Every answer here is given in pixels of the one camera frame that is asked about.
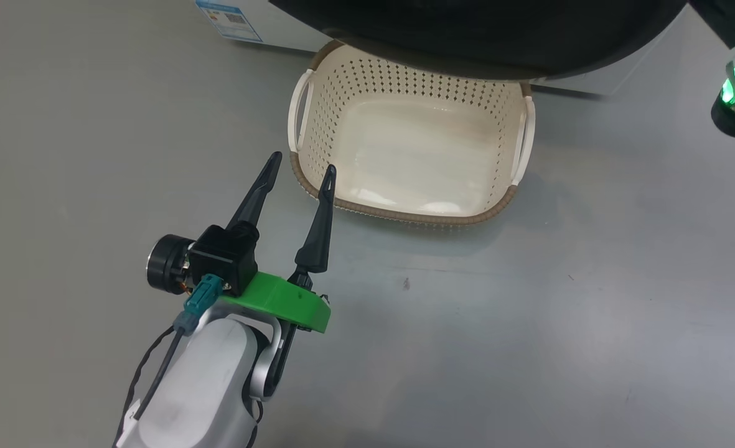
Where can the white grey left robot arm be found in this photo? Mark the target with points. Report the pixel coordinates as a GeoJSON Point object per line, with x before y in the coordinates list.
{"type": "Point", "coordinates": [199, 386]}

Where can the blue white energy label sticker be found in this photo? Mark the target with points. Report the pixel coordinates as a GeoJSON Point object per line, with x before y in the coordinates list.
{"type": "Point", "coordinates": [230, 18]}

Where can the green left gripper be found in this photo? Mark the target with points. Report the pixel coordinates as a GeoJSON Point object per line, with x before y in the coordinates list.
{"type": "Point", "coordinates": [280, 302]}

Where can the beige perforated laundry basket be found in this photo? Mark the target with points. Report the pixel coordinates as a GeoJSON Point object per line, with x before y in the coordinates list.
{"type": "Point", "coordinates": [404, 149]}

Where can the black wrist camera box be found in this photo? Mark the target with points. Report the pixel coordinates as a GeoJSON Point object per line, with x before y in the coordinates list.
{"type": "Point", "coordinates": [224, 255]}

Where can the white washing machine body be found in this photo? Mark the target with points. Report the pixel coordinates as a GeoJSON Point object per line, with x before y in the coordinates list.
{"type": "Point", "coordinates": [292, 31]}

